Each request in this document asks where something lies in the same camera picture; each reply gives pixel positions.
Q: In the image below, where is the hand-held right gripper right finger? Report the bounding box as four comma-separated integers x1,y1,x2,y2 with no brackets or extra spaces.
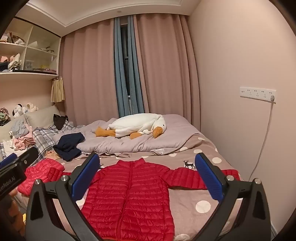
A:
194,152,271,241

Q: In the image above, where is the peach cloth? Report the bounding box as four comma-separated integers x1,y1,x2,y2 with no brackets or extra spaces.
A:
45,151,61,160

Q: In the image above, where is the black garment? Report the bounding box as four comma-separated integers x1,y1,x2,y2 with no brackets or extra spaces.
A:
53,113,69,131

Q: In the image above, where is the navy garment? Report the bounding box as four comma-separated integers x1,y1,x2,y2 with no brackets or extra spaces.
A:
53,132,85,162

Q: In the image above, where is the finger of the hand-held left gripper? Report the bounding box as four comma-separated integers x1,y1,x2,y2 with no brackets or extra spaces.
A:
14,146,39,169
0,152,18,169

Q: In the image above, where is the striped hanging cloth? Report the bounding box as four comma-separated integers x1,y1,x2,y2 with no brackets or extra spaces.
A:
51,77,65,103

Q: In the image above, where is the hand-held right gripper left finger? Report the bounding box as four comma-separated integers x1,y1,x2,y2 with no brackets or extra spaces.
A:
25,152,103,241

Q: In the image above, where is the blue curtain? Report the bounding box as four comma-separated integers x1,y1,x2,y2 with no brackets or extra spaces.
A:
113,15,145,118

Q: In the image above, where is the red puffer jacket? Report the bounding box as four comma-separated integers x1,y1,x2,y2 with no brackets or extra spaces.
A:
17,159,65,195
65,159,239,240

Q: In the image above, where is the grey-blue garment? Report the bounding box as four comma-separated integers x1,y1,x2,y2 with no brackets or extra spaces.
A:
10,120,33,138

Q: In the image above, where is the white power cable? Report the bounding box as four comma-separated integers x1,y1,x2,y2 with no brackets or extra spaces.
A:
248,95,276,182

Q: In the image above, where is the white wall power strip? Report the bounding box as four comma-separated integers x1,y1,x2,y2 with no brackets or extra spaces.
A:
240,87,277,103

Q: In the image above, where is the plaid blanket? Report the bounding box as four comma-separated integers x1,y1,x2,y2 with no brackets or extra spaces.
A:
32,119,86,161

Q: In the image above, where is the white goose plush toy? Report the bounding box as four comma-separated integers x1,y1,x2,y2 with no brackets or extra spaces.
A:
95,113,167,140

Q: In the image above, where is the grey quilt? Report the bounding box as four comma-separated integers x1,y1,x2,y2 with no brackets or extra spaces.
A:
53,113,202,156

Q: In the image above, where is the pink garment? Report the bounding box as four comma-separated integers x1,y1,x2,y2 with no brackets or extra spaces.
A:
12,136,37,151

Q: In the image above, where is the polka-dot bed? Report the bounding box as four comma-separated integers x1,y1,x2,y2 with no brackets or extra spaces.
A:
44,132,246,241

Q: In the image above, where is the pink curtain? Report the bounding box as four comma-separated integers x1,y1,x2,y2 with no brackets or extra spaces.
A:
133,13,201,119
60,18,120,127

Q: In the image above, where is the black and white plush dog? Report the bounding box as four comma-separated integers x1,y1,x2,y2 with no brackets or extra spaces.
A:
12,104,25,118

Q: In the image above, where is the multicolour knit item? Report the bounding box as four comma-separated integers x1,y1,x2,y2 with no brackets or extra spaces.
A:
0,107,11,127

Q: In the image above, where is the pile of clothes on shelf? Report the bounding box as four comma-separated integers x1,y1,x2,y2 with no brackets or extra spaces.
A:
0,53,23,72

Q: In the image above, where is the white wall shelf unit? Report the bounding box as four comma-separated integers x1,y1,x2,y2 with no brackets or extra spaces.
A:
0,17,62,80

